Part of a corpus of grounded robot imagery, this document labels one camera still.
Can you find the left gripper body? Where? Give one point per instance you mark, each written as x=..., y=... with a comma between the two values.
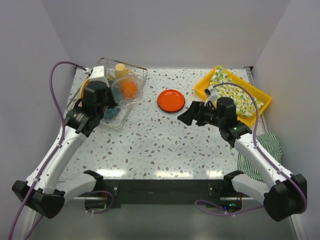
x=110, y=102

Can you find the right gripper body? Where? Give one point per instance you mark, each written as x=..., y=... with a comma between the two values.
x=207, y=115

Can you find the teal embossed plate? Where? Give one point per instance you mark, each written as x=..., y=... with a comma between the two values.
x=112, y=112

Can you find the orange plate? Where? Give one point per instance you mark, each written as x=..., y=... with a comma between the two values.
x=171, y=100

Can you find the red floral plate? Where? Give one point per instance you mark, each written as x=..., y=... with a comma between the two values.
x=172, y=112

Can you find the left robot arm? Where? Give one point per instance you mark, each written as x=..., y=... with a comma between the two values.
x=41, y=191

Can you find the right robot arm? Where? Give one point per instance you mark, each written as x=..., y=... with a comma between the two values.
x=281, y=192

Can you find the orange ceramic bowl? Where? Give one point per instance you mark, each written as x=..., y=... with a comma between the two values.
x=129, y=88

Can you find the yellow plate outer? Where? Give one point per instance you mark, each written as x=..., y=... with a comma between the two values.
x=82, y=88

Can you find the yellow ceramic mug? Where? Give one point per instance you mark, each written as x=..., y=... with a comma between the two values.
x=121, y=71

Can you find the yellow plastic tray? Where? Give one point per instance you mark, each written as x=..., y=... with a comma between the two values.
x=205, y=83

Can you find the green striped cloth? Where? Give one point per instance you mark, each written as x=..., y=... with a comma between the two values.
x=270, y=142

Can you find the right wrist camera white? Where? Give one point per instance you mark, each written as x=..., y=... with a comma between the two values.
x=211, y=94

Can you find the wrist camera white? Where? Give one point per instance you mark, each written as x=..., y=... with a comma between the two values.
x=97, y=73
x=211, y=94

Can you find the chrome wire dish rack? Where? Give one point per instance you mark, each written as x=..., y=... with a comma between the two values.
x=135, y=75

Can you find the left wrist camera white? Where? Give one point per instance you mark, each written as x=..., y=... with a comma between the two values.
x=97, y=73

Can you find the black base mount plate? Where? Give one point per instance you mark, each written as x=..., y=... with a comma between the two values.
x=118, y=192

